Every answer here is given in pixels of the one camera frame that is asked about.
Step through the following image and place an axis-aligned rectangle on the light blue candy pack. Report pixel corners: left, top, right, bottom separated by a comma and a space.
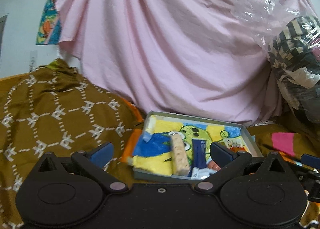
200, 160, 221, 179

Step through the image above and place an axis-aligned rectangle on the dark blue long snack pack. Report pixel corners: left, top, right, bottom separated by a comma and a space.
191, 139, 207, 180

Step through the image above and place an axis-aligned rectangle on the long beige wafer pack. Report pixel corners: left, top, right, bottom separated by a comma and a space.
170, 132, 190, 176

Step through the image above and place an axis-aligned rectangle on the colourful cartoon bedspread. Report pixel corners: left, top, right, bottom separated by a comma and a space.
120, 104, 319, 228

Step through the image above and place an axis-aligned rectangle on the brown PF patterned quilt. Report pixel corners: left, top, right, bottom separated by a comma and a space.
1, 59, 142, 228

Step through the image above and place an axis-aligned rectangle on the pink hanging sheet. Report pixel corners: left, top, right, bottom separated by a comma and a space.
55, 0, 316, 127

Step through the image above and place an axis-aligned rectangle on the clear bag of clothes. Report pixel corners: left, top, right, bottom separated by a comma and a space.
231, 0, 319, 124

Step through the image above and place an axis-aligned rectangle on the wooden bed frame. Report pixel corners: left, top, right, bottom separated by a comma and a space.
0, 73, 28, 82

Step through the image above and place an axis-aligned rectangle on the white wall socket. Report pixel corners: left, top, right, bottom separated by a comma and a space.
29, 51, 37, 72

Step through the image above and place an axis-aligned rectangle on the colourful wall poster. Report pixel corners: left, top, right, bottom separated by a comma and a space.
36, 0, 61, 45

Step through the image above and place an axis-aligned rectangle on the grey wall cabinet door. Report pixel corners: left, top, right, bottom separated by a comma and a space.
0, 15, 7, 50

